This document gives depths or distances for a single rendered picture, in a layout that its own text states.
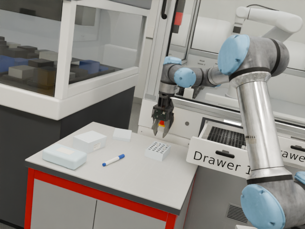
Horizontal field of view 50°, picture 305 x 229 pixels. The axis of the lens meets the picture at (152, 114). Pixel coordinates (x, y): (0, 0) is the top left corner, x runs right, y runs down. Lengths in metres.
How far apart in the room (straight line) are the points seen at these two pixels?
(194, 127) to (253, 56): 0.80
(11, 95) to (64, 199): 0.67
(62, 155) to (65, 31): 0.59
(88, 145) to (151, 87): 0.48
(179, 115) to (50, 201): 0.74
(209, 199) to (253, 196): 0.94
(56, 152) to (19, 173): 0.70
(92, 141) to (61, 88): 0.34
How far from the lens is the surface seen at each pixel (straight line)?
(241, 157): 1.34
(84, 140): 1.43
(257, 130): 0.91
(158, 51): 1.65
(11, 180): 2.05
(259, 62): 0.95
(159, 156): 1.46
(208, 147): 1.34
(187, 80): 1.28
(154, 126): 1.49
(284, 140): 1.66
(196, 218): 1.88
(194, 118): 1.66
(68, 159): 1.28
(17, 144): 1.93
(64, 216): 1.38
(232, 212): 1.83
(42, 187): 1.38
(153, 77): 1.67
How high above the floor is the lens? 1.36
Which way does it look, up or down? 17 degrees down
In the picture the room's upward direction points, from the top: 10 degrees clockwise
